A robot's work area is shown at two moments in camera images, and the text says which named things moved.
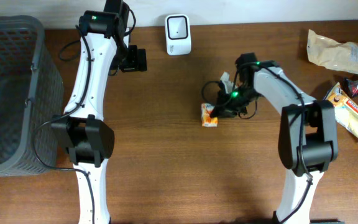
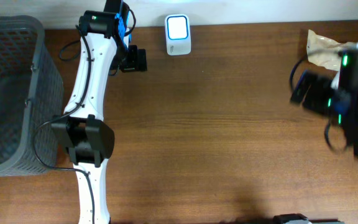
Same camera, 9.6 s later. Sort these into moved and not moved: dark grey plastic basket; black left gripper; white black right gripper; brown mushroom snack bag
Moved: white black right gripper
Not moved: dark grey plastic basket; brown mushroom snack bag; black left gripper
